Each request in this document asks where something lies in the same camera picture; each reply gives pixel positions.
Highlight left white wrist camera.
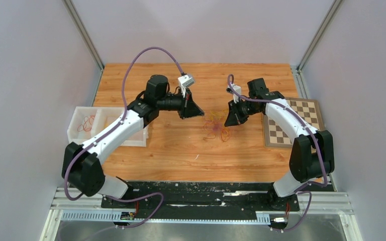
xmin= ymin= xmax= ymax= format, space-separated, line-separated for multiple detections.
xmin=177 ymin=74 xmax=195 ymax=97

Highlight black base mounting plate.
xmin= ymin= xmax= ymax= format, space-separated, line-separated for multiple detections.
xmin=99 ymin=181 xmax=300 ymax=220

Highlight wooden chessboard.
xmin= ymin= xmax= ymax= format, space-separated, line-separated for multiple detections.
xmin=262 ymin=97 xmax=325 ymax=148

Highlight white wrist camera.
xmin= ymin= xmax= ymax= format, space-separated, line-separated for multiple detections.
xmin=177 ymin=74 xmax=195 ymax=97
xmin=226 ymin=84 xmax=241 ymax=103

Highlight white slotted cable duct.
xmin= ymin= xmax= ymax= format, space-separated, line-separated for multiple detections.
xmin=60 ymin=210 xmax=270 ymax=225

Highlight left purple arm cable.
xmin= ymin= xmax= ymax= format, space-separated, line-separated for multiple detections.
xmin=63 ymin=47 xmax=185 ymax=230

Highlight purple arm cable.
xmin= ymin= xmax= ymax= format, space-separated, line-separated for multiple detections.
xmin=63 ymin=47 xmax=185 ymax=230
xmin=227 ymin=73 xmax=329 ymax=232

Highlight aluminium frame rail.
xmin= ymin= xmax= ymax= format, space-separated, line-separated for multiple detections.
xmin=51 ymin=187 xmax=354 ymax=215

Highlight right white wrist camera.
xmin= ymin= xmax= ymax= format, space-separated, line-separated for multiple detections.
xmin=226 ymin=84 xmax=241 ymax=103

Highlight orange thin cable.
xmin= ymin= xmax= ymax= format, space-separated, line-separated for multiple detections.
xmin=202 ymin=119 xmax=232 ymax=143
xmin=77 ymin=114 xmax=97 ymax=133

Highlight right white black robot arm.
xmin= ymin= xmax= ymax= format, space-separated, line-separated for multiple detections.
xmin=224 ymin=74 xmax=335 ymax=210

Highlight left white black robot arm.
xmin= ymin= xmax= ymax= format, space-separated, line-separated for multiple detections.
xmin=62 ymin=74 xmax=204 ymax=208

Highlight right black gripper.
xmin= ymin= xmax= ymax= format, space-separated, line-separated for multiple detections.
xmin=224 ymin=98 xmax=260 ymax=128

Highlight white plastic two-compartment bin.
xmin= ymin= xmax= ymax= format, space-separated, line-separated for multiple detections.
xmin=67 ymin=106 xmax=149 ymax=147

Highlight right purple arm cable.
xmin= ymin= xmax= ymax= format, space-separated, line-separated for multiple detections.
xmin=227 ymin=73 xmax=329 ymax=232

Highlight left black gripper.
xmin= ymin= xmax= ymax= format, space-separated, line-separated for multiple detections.
xmin=157 ymin=87 xmax=205 ymax=120

